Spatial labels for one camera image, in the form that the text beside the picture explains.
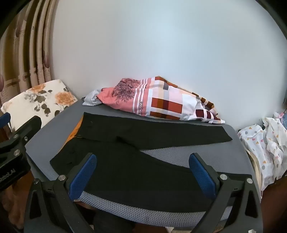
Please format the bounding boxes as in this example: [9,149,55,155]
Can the beige woven item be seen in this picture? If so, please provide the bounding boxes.
[246,150,262,187]

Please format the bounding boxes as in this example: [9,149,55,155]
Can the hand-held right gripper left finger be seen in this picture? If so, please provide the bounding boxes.
[23,152,98,233]

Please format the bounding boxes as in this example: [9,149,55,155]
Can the grey mesh mat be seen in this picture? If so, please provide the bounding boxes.
[25,99,264,231]

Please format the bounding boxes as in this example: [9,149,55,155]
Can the orange cloth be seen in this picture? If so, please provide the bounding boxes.
[65,118,84,146]

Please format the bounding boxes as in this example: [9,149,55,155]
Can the white cloth with coloured shapes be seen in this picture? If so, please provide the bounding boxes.
[237,116,287,191]

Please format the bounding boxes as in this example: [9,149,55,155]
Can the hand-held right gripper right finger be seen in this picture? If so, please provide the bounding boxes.
[188,152,263,233]

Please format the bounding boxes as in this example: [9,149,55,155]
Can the grey white striped cloth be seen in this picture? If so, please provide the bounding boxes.
[82,89,104,106]

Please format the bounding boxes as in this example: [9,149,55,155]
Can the pink patchwork pillow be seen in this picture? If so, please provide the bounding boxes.
[96,76,226,124]

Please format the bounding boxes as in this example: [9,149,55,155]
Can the clear plastic bag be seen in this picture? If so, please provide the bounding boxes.
[273,111,287,127]

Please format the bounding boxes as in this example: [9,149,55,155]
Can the black pants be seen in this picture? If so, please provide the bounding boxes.
[49,112,253,215]

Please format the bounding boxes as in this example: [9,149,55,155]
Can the floral cushion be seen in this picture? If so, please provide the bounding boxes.
[1,79,78,131]

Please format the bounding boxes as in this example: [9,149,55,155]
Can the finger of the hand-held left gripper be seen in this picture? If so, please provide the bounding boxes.
[0,115,43,160]
[0,112,11,129]

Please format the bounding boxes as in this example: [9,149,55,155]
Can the beige patterned curtain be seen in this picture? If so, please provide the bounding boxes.
[0,0,57,106]

